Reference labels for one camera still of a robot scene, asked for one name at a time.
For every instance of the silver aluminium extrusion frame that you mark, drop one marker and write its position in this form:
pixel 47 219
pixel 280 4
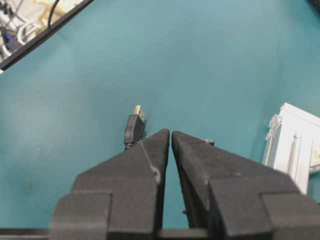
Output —
pixel 292 144

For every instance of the black table edge rail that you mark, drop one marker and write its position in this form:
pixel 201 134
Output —
pixel 43 36

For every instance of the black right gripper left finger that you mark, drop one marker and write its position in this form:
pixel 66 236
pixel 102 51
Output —
pixel 121 198

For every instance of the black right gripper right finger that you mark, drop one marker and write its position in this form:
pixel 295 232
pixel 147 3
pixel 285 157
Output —
pixel 235 198

